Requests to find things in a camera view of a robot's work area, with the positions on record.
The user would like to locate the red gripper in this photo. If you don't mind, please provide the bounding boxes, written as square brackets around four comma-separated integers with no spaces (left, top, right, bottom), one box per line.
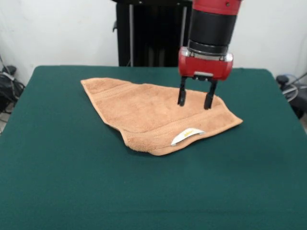
[177,46,234,110]

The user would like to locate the tan terry towel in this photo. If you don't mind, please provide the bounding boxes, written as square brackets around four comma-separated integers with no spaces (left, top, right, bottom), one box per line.
[81,77,244,156]

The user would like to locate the black round caster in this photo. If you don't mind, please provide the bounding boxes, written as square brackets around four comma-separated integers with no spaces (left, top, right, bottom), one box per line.
[275,75,292,87]

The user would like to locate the dark green table cloth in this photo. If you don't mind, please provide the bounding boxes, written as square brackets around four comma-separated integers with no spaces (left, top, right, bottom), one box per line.
[0,65,307,230]

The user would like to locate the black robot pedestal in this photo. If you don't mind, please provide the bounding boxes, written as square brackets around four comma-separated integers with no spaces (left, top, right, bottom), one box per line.
[112,0,200,68]

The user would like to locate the black cable tangle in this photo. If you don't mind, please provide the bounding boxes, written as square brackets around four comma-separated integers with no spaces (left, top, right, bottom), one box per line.
[0,65,26,114]

